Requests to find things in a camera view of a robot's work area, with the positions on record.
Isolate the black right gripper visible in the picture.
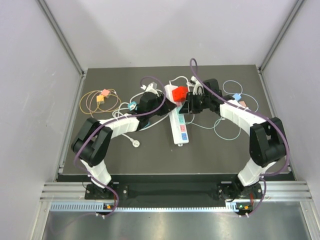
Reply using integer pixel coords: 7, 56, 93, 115
180, 91, 212, 114

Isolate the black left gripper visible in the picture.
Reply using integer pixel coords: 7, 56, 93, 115
146, 91, 176, 118

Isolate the mint USB charger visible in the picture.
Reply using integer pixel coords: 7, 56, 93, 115
178, 106, 188, 115

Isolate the red cube adapter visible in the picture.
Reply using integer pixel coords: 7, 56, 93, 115
172, 86, 189, 102

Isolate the mint USB cable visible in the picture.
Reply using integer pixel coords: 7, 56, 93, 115
184, 112, 242, 141

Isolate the white power strip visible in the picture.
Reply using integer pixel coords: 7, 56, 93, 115
164, 84, 189, 147

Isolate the teal power strip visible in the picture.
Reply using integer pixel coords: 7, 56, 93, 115
127, 101, 150, 131

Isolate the blue USB charger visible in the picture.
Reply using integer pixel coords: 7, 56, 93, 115
232, 93, 242, 102

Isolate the salmon dual USB charger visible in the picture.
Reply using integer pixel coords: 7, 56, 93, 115
239, 101, 247, 107

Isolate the pink USB charger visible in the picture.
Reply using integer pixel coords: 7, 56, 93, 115
100, 89, 111, 98

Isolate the yellow USB charger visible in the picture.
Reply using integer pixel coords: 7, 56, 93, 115
96, 94, 105, 105

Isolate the pink USB cable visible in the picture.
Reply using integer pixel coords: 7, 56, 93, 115
84, 89, 122, 116

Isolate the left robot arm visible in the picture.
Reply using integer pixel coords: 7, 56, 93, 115
71, 92, 177, 199

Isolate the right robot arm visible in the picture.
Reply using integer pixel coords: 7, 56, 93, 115
179, 76, 289, 199

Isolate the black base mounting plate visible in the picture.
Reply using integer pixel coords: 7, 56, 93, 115
84, 181, 264, 202

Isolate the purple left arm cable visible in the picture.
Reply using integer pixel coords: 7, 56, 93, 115
73, 76, 167, 218

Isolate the white power strip cord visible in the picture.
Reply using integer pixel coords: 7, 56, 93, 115
112, 89, 168, 146

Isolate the white wall plug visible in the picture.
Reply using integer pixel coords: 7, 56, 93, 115
132, 140, 140, 148

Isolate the yellow USB cable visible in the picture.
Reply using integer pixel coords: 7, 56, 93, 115
79, 90, 118, 116

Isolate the perforated cable duct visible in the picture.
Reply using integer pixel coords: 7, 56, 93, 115
50, 202, 251, 213

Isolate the aluminium frame rail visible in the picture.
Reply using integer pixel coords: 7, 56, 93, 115
40, 181, 313, 202

